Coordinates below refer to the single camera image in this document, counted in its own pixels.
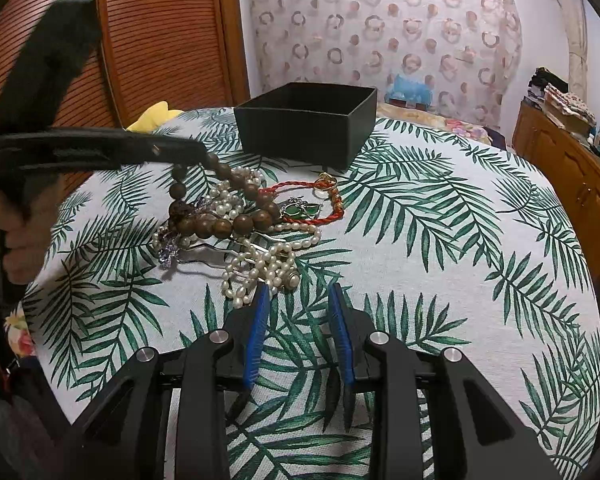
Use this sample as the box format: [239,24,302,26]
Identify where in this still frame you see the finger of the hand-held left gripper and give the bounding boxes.
[45,127,207,168]

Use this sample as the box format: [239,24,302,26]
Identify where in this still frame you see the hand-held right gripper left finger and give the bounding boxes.
[55,284,271,480]

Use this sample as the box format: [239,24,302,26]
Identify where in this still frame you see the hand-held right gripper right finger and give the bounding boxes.
[328,283,561,480]

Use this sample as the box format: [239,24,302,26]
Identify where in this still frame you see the white pearl necklace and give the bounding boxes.
[152,167,323,308]

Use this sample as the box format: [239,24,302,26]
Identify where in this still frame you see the brown wooden bead bracelet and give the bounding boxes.
[167,152,281,238]

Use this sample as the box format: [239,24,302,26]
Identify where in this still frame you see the silver hair fork purple flowers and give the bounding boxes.
[157,197,281,281]

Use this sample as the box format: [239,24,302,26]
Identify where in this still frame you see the red cord bracelet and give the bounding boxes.
[257,172,346,226]

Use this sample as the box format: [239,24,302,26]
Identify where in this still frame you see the green stone pendant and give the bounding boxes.
[280,199,323,221]

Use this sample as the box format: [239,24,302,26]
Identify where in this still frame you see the black square box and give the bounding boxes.
[234,82,378,170]

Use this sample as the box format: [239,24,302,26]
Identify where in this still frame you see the person's left hand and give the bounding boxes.
[0,175,58,283]

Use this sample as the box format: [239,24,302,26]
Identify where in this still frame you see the yellow plush toy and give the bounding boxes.
[125,101,185,133]

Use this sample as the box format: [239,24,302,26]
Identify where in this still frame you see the green leaf print cloth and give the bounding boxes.
[22,105,600,480]

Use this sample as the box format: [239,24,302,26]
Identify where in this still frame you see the wooden louvered wardrobe door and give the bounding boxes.
[0,0,251,196]

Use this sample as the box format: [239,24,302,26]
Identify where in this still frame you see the floral bed blanket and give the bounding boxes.
[377,102,506,151]

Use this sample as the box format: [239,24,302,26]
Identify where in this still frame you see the person's dark clothing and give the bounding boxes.
[0,360,73,480]

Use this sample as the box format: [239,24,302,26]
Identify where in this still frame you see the light blue bag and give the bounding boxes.
[387,74,436,106]

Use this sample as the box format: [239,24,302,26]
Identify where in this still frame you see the sheer curtain with circle print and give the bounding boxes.
[247,0,523,111]

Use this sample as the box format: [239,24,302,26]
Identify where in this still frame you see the wooden side cabinet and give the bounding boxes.
[511,100,600,281]

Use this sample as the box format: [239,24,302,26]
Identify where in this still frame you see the stack of folded clothes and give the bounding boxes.
[527,66,598,128]

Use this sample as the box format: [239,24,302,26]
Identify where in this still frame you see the beige tied curtain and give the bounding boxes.
[555,0,588,96]

